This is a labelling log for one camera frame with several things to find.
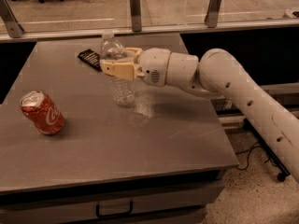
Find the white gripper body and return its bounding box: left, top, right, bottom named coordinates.
left=138, top=48, right=171, bottom=87

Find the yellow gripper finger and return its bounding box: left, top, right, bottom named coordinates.
left=100, top=60, right=146, bottom=81
left=124, top=48, right=143, bottom=63

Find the clear plastic water bottle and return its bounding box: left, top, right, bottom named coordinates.
left=100, top=30, right=135, bottom=107

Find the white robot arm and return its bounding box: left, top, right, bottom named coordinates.
left=100, top=48, right=299, bottom=181

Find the black snack wrapper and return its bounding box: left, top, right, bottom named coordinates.
left=78, top=49, right=102, bottom=72

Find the red Coca-Cola can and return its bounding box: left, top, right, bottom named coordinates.
left=20, top=91, right=65, bottom=135

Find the black wheeled stand leg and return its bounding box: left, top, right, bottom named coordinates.
left=243, top=119, right=290, bottom=182

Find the middle metal glass bracket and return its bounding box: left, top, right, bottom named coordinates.
left=130, top=0, right=142, bottom=32

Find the metal glass bracket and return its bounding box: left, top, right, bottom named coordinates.
left=130, top=0, right=142, bottom=32
left=205, top=0, right=222, bottom=28
left=0, top=0, right=24, bottom=38

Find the right metal glass bracket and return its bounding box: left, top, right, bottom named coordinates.
left=205, top=0, right=222, bottom=28

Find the left metal glass bracket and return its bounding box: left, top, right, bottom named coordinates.
left=0, top=0, right=24, bottom=38

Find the black floor cable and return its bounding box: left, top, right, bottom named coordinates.
left=235, top=140, right=281, bottom=172

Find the black drawer handle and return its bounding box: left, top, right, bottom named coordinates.
left=95, top=201, right=134, bottom=220

